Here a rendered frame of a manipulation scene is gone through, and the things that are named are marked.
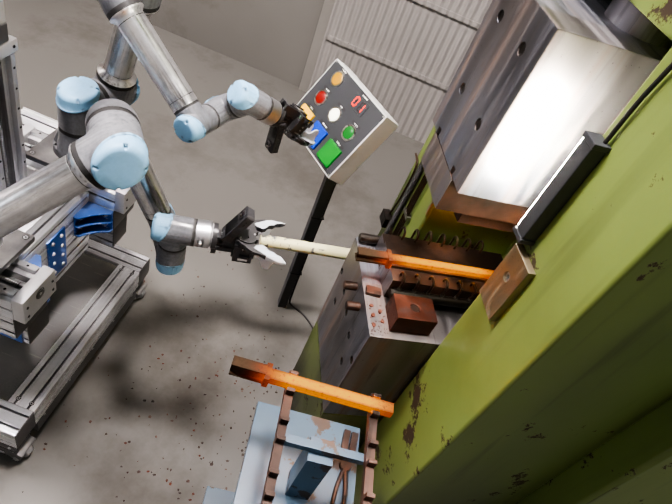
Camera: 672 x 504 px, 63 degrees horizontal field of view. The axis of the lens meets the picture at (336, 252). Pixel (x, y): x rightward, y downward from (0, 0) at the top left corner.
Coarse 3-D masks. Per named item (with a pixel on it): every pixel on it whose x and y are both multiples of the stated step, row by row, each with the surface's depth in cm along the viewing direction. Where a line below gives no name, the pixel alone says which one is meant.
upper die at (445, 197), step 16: (432, 144) 142; (432, 160) 141; (432, 176) 139; (448, 176) 130; (432, 192) 138; (448, 192) 131; (448, 208) 135; (464, 208) 135; (480, 208) 136; (496, 208) 136; (512, 208) 137; (528, 208) 137
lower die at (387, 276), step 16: (384, 240) 166; (400, 240) 168; (416, 256) 162; (432, 256) 166; (448, 256) 169; (464, 256) 171; (480, 256) 175; (496, 256) 178; (384, 272) 161; (400, 272) 157; (416, 272) 159; (432, 272) 160; (448, 272) 162; (384, 288) 159; (448, 288) 158; (464, 288) 161; (480, 288) 163
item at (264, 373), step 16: (240, 368) 126; (256, 368) 126; (272, 368) 128; (272, 384) 128; (288, 384) 127; (304, 384) 128; (320, 384) 129; (336, 400) 129; (352, 400) 129; (368, 400) 130; (384, 400) 132
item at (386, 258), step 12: (360, 252) 154; (372, 252) 156; (384, 252) 157; (384, 264) 158; (408, 264) 159; (420, 264) 159; (432, 264) 161; (444, 264) 163; (456, 264) 164; (480, 276) 165
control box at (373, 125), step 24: (336, 72) 188; (312, 96) 193; (336, 96) 187; (360, 96) 180; (312, 120) 191; (336, 120) 184; (360, 120) 179; (384, 120) 174; (336, 144) 183; (360, 144) 177; (336, 168) 181
